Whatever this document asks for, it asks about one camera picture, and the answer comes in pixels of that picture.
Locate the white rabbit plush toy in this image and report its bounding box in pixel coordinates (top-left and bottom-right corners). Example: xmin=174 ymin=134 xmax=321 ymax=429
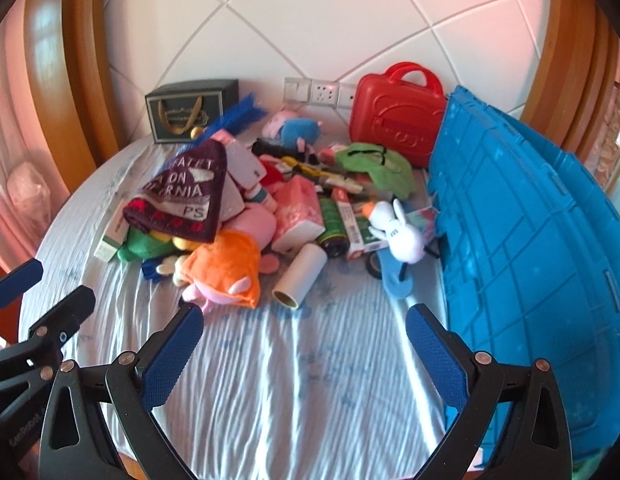
xmin=367 ymin=199 xmax=431 ymax=265

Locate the white green carton box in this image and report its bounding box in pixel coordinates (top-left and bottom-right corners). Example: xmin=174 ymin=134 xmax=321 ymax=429
xmin=94 ymin=207 xmax=133 ymax=263

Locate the black flashlight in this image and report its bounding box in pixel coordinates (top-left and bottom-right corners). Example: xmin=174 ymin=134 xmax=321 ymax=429
xmin=251 ymin=139 xmax=303 ymax=158

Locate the dark knit cap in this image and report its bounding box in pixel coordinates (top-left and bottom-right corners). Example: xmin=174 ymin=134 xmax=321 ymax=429
xmin=122 ymin=139 xmax=229 ymax=245

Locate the blue plastic crate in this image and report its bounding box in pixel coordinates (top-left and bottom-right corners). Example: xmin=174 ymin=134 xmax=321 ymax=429
xmin=426 ymin=85 xmax=620 ymax=463

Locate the wooden wall frame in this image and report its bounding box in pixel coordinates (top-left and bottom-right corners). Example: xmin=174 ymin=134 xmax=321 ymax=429
xmin=520 ymin=0 xmax=620 ymax=161
xmin=62 ymin=0 xmax=133 ymax=196

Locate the white plastic bag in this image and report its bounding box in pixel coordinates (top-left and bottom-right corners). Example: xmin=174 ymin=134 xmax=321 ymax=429
xmin=7 ymin=161 xmax=53 ymax=221

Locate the blue pink plush pig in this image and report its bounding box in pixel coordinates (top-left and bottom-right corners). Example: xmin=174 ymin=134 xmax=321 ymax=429
xmin=262 ymin=105 xmax=325 ymax=148

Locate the orange plush toy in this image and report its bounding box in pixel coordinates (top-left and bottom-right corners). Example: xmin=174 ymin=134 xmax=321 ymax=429
xmin=182 ymin=230 xmax=263 ymax=308

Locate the green black can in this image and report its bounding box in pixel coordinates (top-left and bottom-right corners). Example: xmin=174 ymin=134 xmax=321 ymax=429
xmin=317 ymin=196 xmax=349 ymax=260

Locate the pink flowered tissue pack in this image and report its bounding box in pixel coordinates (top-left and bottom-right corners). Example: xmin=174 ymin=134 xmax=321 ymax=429
xmin=270 ymin=179 xmax=327 ymax=256

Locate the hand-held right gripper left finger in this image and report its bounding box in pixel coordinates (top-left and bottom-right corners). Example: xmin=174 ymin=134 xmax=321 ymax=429
xmin=37 ymin=304 xmax=205 ymax=480

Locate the blue flat plastic piece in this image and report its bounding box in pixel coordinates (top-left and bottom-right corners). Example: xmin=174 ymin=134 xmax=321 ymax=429
xmin=377 ymin=250 xmax=425 ymax=301

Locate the red white carton box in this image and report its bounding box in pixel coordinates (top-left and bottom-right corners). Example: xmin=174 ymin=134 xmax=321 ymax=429
xmin=340 ymin=200 xmax=391 ymax=261

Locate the blue feather duster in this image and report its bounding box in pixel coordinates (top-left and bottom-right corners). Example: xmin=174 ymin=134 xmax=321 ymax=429
xmin=190 ymin=91 xmax=268 ymax=146

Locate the black tape roll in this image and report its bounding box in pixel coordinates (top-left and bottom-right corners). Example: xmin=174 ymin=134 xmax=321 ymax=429
xmin=365 ymin=252 xmax=388 ymax=280

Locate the yellow black tool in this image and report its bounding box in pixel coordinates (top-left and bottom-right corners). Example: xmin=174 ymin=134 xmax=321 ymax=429
xmin=285 ymin=156 xmax=331 ymax=183

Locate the striped cloth covered desktop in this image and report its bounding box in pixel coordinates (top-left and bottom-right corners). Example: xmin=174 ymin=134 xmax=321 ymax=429
xmin=17 ymin=135 xmax=470 ymax=471

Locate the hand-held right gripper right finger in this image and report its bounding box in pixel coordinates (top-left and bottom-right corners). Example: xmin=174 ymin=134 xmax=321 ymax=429
xmin=406 ymin=302 xmax=575 ymax=480

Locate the red plastic toy case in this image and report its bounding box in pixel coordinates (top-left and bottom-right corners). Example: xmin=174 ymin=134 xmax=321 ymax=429
xmin=349 ymin=61 xmax=449 ymax=170

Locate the colourful pom-pom plush toy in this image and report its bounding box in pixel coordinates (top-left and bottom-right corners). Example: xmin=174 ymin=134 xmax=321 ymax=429
xmin=117 ymin=227 xmax=201 ymax=263

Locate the pink plush toy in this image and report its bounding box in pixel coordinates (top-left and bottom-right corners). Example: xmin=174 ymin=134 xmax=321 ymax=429
xmin=217 ymin=207 xmax=281 ymax=276

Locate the green felt hat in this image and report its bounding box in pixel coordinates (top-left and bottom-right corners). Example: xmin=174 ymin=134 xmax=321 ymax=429
xmin=334 ymin=142 xmax=417 ymax=200

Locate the white wall switch panel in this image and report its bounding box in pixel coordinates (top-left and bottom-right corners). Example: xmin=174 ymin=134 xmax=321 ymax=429
xmin=284 ymin=77 xmax=311 ymax=103

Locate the black gift bag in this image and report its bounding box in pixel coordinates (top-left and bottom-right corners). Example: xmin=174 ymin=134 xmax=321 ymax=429
xmin=145 ymin=79 xmax=241 ymax=145

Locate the white paper roll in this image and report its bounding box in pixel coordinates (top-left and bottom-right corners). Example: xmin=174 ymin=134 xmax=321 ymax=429
xmin=271 ymin=244 xmax=328 ymax=309

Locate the cream plush toy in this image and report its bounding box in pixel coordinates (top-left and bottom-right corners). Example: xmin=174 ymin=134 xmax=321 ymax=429
xmin=155 ymin=255 xmax=191 ymax=286

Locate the pastel printed box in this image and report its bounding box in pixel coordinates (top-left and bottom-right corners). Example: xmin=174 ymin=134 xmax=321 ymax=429
xmin=407 ymin=206 xmax=441 ymax=246

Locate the pink curtain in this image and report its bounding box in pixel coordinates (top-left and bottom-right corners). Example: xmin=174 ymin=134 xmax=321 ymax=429
xmin=0 ymin=5 xmax=71 ymax=261

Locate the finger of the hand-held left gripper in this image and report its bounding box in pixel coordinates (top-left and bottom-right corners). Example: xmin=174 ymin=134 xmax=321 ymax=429
xmin=0 ymin=259 xmax=44 ymax=311
xmin=0 ymin=285 xmax=97 ymax=396

